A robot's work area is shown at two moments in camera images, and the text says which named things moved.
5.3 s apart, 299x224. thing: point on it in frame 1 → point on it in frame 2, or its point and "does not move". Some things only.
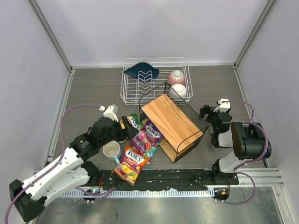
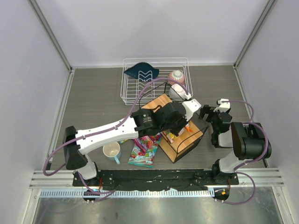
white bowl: x=179 y=88 does not move
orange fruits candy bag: x=131 y=163 → x=170 y=136
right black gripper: x=210 y=114 does not move
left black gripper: x=124 y=128 → x=178 y=123
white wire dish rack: x=144 y=80 does not move
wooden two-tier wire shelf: x=174 y=118 does not move
